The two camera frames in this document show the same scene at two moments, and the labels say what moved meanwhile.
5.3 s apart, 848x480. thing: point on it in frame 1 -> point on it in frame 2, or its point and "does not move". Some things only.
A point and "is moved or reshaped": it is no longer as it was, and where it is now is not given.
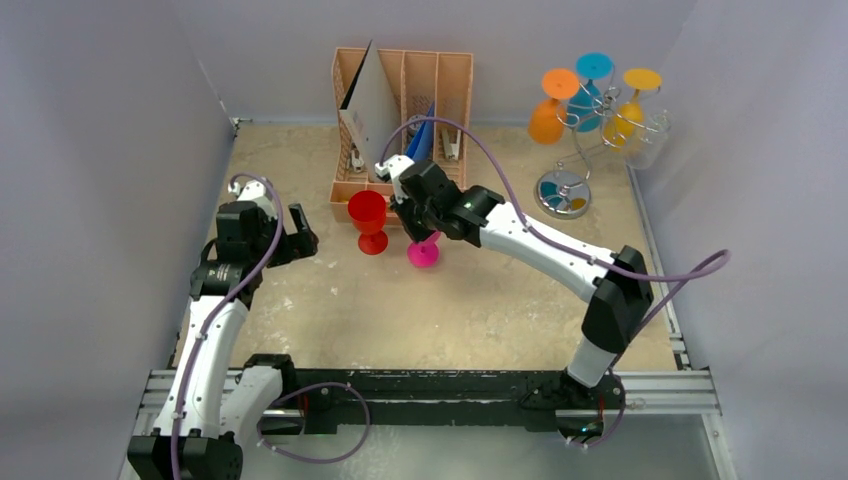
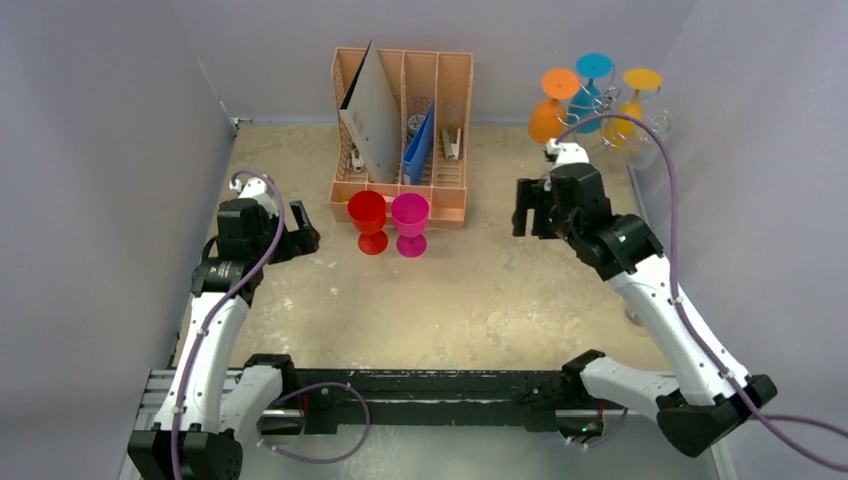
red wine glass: x=368 y=209 does not move
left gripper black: x=290 y=244 does not move
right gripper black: x=411 y=216 -> x=536 y=202
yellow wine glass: x=630 y=114 does not move
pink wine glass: x=424 y=254 is moved or reshaped
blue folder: x=422 y=147 does not move
